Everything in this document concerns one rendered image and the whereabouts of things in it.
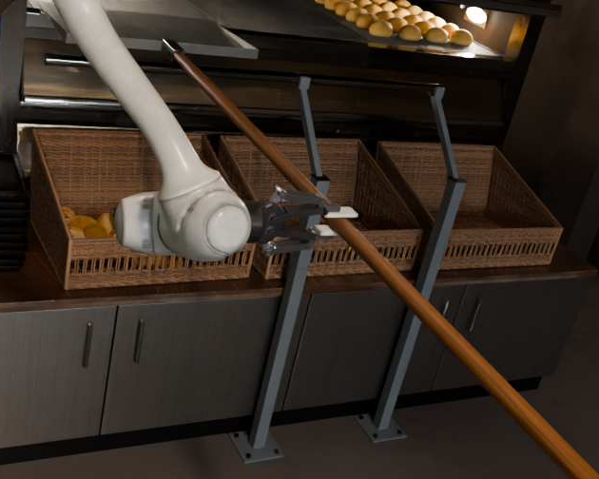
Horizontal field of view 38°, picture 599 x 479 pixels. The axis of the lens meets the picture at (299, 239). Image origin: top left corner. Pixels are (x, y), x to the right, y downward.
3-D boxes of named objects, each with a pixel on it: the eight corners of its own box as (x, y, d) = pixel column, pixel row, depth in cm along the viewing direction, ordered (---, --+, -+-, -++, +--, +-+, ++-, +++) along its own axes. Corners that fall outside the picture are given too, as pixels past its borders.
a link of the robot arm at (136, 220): (193, 251, 153) (223, 257, 141) (106, 254, 145) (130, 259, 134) (193, 190, 152) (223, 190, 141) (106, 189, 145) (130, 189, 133)
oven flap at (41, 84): (21, 101, 251) (22, 31, 249) (495, 126, 338) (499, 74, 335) (24, 101, 247) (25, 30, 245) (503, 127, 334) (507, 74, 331)
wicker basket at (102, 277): (21, 210, 265) (28, 125, 253) (191, 207, 294) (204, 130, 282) (62, 293, 229) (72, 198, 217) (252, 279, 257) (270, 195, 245)
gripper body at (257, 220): (232, 190, 152) (279, 191, 156) (223, 233, 155) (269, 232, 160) (248, 209, 146) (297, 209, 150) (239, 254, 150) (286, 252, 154)
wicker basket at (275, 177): (202, 208, 294) (216, 132, 282) (342, 206, 322) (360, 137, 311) (263, 281, 257) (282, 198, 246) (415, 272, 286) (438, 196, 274)
